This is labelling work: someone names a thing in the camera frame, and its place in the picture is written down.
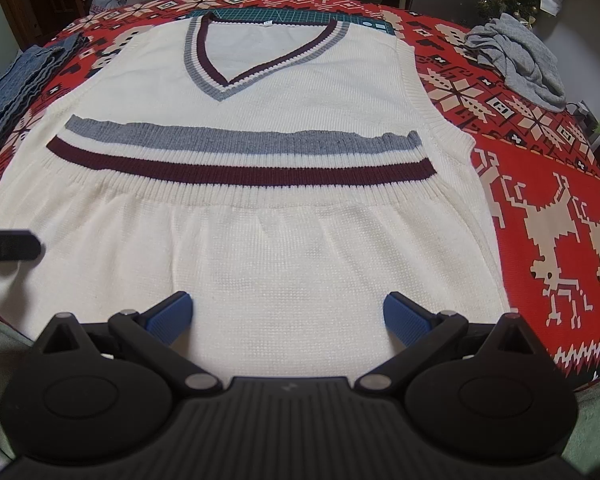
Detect folded blue jeans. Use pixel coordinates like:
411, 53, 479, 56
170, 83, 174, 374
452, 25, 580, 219
0, 32, 88, 161

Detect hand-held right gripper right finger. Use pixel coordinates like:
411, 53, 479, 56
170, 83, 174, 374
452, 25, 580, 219
355, 291, 548, 392

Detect white knit vest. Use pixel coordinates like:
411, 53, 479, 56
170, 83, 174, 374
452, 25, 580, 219
0, 11, 513, 366

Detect crumpled plastic bag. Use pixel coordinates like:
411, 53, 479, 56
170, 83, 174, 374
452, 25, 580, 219
90, 0, 153, 13

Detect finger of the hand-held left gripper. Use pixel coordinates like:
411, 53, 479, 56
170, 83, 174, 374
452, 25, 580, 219
0, 230, 43, 262

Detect grey garment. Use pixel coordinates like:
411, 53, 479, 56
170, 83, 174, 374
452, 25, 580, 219
464, 12, 568, 112

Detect pale green bedsheet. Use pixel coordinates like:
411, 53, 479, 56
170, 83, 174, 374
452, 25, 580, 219
0, 300, 600, 480

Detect small Christmas tree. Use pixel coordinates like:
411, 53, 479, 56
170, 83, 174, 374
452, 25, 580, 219
475, 0, 541, 28

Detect red patterned blanket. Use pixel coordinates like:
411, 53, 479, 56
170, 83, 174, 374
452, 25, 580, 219
0, 0, 600, 391

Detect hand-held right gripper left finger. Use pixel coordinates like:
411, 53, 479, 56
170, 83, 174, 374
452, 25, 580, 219
32, 290, 226, 392

